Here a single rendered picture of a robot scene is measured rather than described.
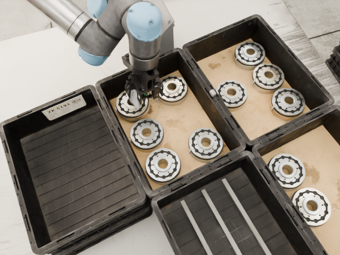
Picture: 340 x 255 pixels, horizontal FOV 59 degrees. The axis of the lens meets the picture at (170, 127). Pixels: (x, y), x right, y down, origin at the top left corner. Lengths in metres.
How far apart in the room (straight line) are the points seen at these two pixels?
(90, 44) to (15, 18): 1.97
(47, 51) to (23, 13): 1.37
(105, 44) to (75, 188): 0.42
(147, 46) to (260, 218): 0.55
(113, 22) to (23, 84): 0.67
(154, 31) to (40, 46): 0.84
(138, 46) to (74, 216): 0.50
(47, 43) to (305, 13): 1.88
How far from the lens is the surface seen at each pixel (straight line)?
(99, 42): 0.80
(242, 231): 0.88
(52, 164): 0.99
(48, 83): 1.31
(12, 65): 1.43
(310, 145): 1.01
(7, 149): 0.97
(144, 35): 0.68
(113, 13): 0.77
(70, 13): 0.82
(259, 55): 1.09
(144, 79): 0.78
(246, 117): 0.99
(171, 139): 0.94
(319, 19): 2.60
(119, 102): 0.96
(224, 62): 1.10
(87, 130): 1.00
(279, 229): 0.91
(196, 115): 0.97
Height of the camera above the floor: 1.69
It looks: 64 degrees down
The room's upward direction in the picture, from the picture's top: 5 degrees counter-clockwise
